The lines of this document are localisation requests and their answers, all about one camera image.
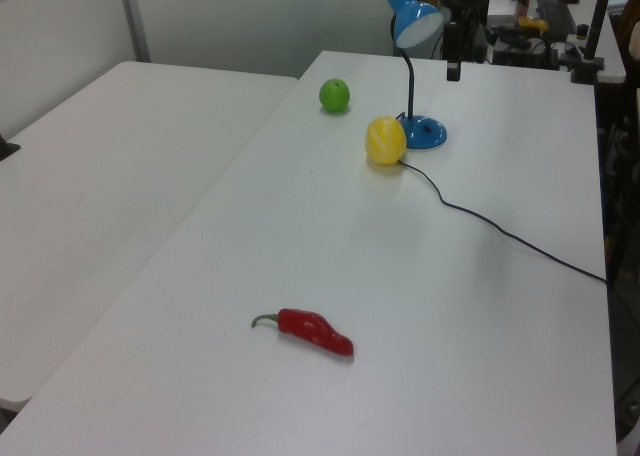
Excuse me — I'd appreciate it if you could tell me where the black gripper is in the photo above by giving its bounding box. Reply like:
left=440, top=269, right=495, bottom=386
left=444, top=21, right=462, bottom=82

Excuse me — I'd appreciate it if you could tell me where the black lamp power cable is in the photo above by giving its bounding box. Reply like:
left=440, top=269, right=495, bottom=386
left=395, top=110, right=609, bottom=285

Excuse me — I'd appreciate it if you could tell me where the black clamp on side table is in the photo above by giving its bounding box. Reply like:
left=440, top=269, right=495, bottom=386
left=0, top=132, right=22, bottom=163

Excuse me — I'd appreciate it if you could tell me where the yellow striped toy melon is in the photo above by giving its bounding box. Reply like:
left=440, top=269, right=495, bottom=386
left=365, top=115, right=408, bottom=167

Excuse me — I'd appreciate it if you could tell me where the green toy apple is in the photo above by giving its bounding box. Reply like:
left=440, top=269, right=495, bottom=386
left=318, top=78, right=352, bottom=113

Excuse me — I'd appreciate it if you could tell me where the black electronics box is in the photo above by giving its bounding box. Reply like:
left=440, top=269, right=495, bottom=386
left=491, top=24, right=560, bottom=70

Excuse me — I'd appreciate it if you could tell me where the black keyboard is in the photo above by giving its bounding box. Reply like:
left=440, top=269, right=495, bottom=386
left=535, top=0, right=577, bottom=36

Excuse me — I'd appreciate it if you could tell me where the black camera pole with clamp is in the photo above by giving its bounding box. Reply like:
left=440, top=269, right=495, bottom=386
left=571, top=0, right=615, bottom=85

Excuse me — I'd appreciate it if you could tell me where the blue desk lamp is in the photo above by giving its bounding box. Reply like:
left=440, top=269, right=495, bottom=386
left=386, top=0, right=449, bottom=151

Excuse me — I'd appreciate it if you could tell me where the red toy chili pepper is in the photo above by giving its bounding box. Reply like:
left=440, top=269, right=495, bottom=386
left=250, top=307, right=355, bottom=357

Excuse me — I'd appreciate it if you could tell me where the white side table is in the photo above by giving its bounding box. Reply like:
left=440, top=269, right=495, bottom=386
left=0, top=60, right=300, bottom=411

